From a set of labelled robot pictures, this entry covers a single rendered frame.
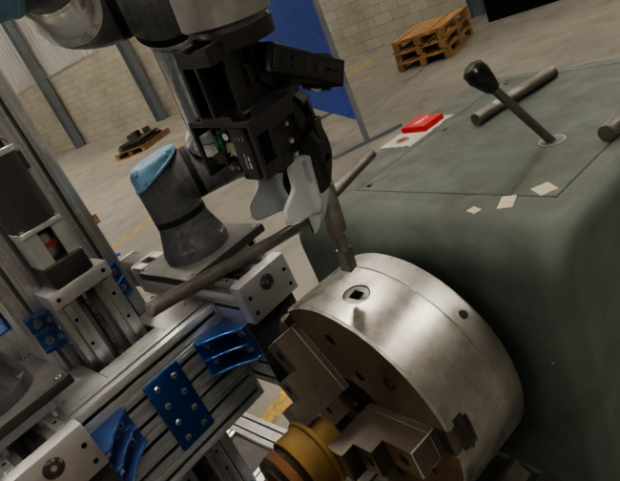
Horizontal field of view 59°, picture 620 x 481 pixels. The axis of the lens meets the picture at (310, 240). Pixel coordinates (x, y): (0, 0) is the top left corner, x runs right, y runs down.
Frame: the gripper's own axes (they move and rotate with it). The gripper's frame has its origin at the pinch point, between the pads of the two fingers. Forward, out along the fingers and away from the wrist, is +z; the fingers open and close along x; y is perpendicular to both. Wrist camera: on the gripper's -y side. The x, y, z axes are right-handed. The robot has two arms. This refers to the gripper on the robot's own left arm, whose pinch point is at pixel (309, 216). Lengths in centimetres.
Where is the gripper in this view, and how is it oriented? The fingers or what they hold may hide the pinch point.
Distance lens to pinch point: 56.1
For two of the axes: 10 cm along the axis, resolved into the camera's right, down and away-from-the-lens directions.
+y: -5.4, 5.8, -6.1
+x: 8.0, 1.2, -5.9
